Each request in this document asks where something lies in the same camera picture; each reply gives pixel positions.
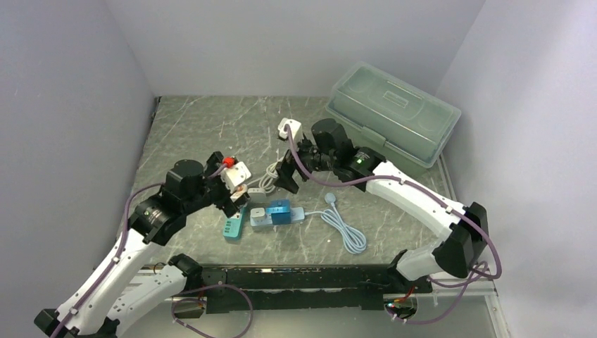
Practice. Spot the black base frame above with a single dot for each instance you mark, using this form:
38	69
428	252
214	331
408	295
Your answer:
368	287

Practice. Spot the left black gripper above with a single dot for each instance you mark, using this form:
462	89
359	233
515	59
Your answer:
225	203

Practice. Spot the blue cube adapter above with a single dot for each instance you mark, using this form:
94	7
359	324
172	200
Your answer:
280	215

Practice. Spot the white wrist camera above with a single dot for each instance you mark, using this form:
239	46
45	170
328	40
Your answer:
291	127
235	173

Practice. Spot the white adapter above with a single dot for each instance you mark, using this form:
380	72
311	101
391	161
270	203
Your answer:
257	195

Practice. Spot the green plastic toolbox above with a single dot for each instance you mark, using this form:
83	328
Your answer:
391	116

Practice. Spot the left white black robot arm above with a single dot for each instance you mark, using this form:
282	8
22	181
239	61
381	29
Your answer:
147	228

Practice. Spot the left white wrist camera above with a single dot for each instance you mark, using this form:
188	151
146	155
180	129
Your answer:
235	173

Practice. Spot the small white charger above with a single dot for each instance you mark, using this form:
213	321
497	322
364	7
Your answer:
258	216

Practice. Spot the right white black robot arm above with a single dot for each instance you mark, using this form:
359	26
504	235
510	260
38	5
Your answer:
461	231

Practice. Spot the teal power strip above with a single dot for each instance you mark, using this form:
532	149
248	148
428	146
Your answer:
233	228

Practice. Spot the white cube socket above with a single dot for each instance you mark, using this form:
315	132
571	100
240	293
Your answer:
240	197

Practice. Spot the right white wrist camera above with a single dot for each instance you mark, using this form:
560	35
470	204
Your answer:
291	127

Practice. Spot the light blue power strip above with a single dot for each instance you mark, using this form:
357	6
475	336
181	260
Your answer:
354	241

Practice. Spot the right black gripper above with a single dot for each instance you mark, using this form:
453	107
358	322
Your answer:
284	170

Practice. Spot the white blue charger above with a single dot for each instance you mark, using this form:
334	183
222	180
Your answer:
279	206

